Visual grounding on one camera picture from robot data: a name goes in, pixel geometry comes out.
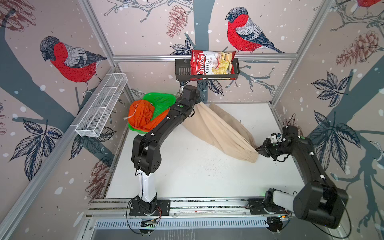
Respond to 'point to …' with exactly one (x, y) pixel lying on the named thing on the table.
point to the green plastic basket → (162, 101)
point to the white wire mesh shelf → (91, 123)
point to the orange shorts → (140, 114)
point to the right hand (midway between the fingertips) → (254, 151)
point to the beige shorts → (224, 130)
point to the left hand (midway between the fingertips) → (194, 92)
